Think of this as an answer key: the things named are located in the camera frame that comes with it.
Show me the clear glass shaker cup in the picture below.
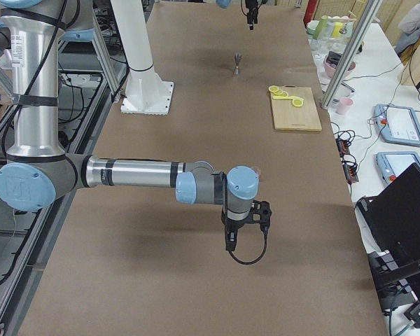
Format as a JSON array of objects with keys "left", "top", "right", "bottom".
[{"left": 251, "top": 166, "right": 262, "bottom": 178}]

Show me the aluminium frame post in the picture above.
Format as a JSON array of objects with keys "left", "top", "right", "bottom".
[{"left": 321, "top": 0, "right": 383, "bottom": 110}]

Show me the black monitor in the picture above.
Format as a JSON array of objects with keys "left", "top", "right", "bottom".
[{"left": 356, "top": 163, "right": 420, "bottom": 263}]

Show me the yellow plastic knife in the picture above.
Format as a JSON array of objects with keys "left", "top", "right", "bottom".
[{"left": 272, "top": 94, "right": 301, "bottom": 101}]

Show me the wooden cutting board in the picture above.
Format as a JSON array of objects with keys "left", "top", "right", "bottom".
[{"left": 269, "top": 85, "right": 322, "bottom": 132}]

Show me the seated person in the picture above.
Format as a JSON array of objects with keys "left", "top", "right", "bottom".
[{"left": 394, "top": 3, "right": 420, "bottom": 56}]

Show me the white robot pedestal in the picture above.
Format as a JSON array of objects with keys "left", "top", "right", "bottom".
[{"left": 111, "top": 0, "right": 174, "bottom": 116}]

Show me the pink plastic cup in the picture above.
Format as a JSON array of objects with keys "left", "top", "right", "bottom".
[{"left": 336, "top": 97, "right": 354, "bottom": 115}]

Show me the teach pendant tablet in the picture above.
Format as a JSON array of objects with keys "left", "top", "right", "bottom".
[
  {"left": 372, "top": 104, "right": 420, "bottom": 147},
  {"left": 375, "top": 151, "right": 420, "bottom": 185}
]

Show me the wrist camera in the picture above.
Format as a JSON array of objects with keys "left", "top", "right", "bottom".
[{"left": 245, "top": 199, "right": 272, "bottom": 235}]

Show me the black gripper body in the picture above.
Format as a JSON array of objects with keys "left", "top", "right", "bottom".
[
  {"left": 221, "top": 210, "right": 251, "bottom": 242},
  {"left": 245, "top": 0, "right": 260, "bottom": 13}
]

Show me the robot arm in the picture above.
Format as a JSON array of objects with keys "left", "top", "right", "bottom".
[
  {"left": 216, "top": 0, "right": 264, "bottom": 30},
  {"left": 0, "top": 1, "right": 271, "bottom": 252}
]

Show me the green plastic cup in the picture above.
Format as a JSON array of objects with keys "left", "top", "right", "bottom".
[{"left": 313, "top": 15, "right": 328, "bottom": 40}]

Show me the pink bowl with cloth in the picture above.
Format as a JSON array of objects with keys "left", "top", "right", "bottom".
[{"left": 323, "top": 51, "right": 356, "bottom": 78}]

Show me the steel jigger measuring cup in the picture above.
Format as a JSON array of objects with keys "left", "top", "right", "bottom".
[{"left": 234, "top": 52, "right": 242, "bottom": 76}]

